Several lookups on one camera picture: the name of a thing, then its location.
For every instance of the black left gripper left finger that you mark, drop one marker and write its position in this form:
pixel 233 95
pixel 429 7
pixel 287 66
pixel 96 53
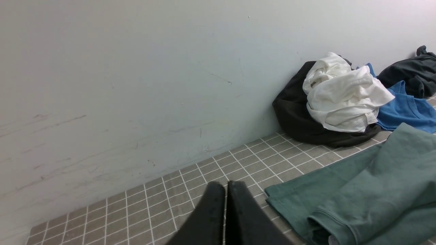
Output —
pixel 205 225

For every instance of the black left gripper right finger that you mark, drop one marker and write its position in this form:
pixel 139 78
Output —
pixel 246 223

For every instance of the green long-sleeve top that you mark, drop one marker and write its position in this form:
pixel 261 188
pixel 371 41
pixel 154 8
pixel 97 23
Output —
pixel 383 195

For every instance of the black garment under pile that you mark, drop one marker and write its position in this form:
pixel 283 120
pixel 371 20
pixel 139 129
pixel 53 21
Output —
pixel 290 107

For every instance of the white crumpled shirt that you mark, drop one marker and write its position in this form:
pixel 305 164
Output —
pixel 343 99

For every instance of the blue t-shirt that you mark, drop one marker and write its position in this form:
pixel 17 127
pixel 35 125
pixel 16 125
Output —
pixel 417 113

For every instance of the dark grey crumpled garment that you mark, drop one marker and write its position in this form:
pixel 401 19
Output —
pixel 418 73

